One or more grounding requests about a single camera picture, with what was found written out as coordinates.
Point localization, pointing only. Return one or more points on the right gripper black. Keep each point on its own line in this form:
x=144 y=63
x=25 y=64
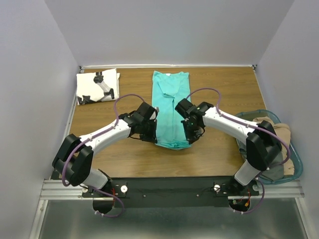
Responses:
x=191 y=137

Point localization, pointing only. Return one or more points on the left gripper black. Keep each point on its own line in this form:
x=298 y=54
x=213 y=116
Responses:
x=152 y=137

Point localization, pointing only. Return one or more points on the teal t shirt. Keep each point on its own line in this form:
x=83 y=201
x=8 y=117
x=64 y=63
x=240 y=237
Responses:
x=167 y=91

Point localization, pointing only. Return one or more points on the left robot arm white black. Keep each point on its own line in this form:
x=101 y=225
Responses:
x=73 y=160

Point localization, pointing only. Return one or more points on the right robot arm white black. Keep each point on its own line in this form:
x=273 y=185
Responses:
x=262 y=144

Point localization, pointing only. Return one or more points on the teal plastic laundry basket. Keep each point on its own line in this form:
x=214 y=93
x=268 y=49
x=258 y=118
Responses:
x=294 y=155

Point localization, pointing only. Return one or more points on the folded white printed t shirt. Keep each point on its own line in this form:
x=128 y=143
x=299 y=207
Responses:
x=97 y=87

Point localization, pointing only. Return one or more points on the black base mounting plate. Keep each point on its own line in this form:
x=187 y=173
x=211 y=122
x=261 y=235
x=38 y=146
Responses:
x=219 y=196

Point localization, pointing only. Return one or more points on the beige t shirt in basket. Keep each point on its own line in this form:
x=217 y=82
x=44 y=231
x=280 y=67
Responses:
x=283 y=131

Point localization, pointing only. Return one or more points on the grey t shirt in basket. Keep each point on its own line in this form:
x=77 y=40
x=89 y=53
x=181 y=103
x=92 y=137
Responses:
x=275 y=173

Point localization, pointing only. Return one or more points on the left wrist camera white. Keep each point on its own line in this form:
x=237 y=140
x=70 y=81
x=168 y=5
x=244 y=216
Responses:
x=156 y=111

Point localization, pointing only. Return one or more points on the aluminium back rail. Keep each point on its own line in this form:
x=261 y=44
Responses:
x=133 y=66

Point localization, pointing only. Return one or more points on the aluminium rail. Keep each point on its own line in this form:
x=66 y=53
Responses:
x=70 y=118
x=133 y=66
x=54 y=190

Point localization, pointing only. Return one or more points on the aluminium left side rail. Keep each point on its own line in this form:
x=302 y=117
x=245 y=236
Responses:
x=70 y=118

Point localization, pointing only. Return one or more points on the aluminium front rail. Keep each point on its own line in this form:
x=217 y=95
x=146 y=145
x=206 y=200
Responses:
x=54 y=190

